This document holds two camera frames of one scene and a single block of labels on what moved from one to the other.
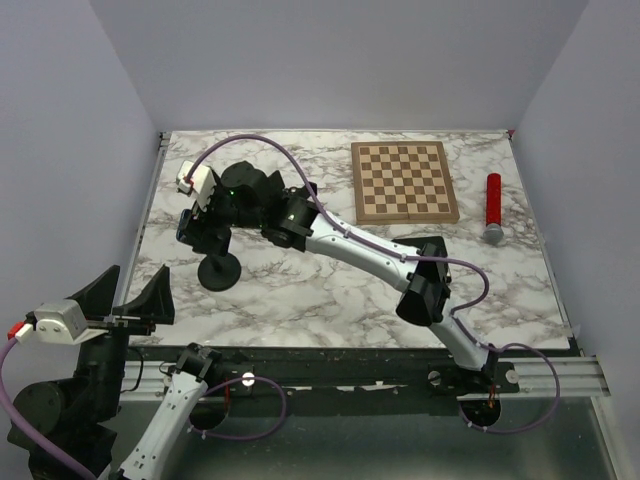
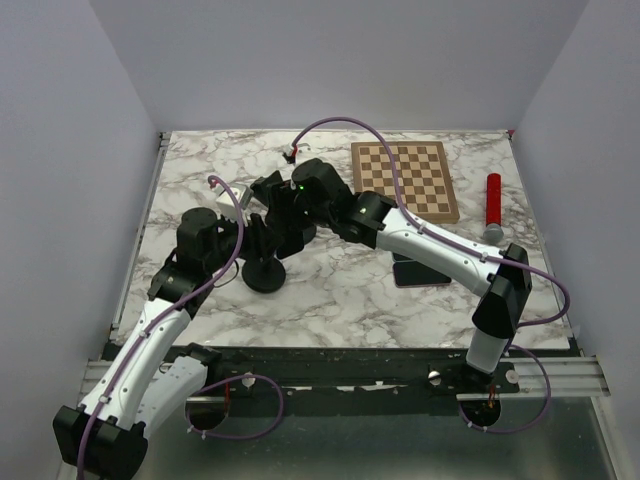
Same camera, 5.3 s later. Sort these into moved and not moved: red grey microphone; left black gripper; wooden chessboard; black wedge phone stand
Moved: left black gripper
Not moved: black wedge phone stand; red grey microphone; wooden chessboard
